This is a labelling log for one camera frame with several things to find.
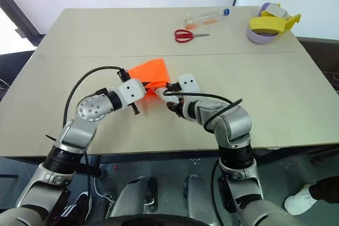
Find black and white shoe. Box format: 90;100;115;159
60;191;93;222

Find silver left robot leg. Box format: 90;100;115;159
109;176;157;219

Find white and purple box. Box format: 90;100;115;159
257;2;289;20

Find clear bottle with blue cap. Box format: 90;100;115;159
184;7;231;30

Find dark trouser leg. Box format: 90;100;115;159
309;175;339;205

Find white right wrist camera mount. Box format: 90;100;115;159
177;73;202;96

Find thin white cable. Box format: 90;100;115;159
93;175;115;203

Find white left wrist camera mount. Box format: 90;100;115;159
109;78;147;108

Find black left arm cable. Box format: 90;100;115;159
62;66;123;129

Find yellow tape roll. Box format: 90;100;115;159
249;16;287;35

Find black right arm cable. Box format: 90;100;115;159
162;88;244;133

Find orange fabric pouch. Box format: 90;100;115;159
128;58;171;100

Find dark metal post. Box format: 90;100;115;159
0;0;42;50

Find purple tape roll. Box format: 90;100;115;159
246;24;279;45

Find silver right robot leg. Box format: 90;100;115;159
183;174;221;219

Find silver robot leg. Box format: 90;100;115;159
109;176;157;219
183;174;221;219

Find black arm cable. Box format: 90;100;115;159
62;66;123;129
162;88;244;133

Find red handled scissors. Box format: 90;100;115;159
174;29;211;43

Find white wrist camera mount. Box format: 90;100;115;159
177;73;202;96
109;78;147;108

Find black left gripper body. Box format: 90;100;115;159
117;68;141;116

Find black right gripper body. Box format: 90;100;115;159
172;83;186;119

